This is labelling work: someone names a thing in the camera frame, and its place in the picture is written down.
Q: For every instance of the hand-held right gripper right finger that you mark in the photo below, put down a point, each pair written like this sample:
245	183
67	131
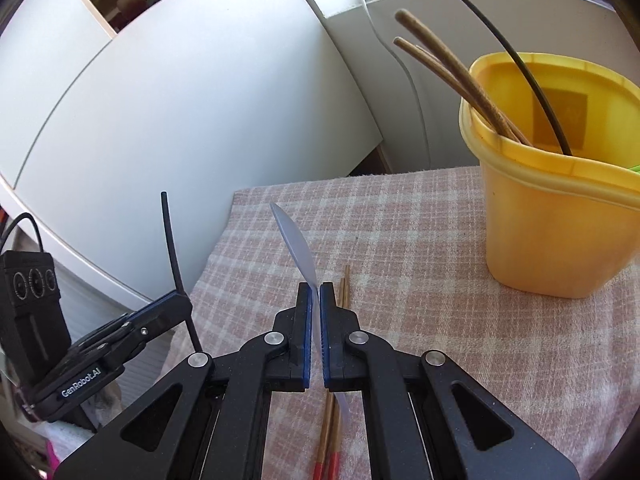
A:
327	335

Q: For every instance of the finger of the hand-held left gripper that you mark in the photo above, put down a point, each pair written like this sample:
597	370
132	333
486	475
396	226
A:
155	327
160	305

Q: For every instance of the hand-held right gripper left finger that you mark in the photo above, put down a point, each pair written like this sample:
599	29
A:
303	335

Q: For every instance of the black chopstick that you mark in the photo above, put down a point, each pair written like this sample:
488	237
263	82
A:
172	240
510	52

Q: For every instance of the clear plastic spoon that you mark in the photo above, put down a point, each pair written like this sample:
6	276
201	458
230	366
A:
297	245

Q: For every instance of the yellow plastic cup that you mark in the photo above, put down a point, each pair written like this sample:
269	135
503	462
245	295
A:
550	230

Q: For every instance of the red-tipped wooden chopstick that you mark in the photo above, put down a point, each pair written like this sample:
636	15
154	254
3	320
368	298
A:
325	425
450	62
336	430

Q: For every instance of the green plastic spoon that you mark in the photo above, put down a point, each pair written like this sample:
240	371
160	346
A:
636	168

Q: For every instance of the person's left hand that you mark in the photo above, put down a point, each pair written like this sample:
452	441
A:
107	402

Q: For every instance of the pink plaid tablecloth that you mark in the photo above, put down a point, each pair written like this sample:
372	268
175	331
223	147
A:
425	285

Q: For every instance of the white cabinet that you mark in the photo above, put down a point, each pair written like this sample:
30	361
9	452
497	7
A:
200	110

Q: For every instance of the white appliance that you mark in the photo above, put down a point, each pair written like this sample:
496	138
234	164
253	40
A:
440	135

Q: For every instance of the brown wooden chopstick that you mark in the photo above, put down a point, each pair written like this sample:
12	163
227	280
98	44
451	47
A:
440	71

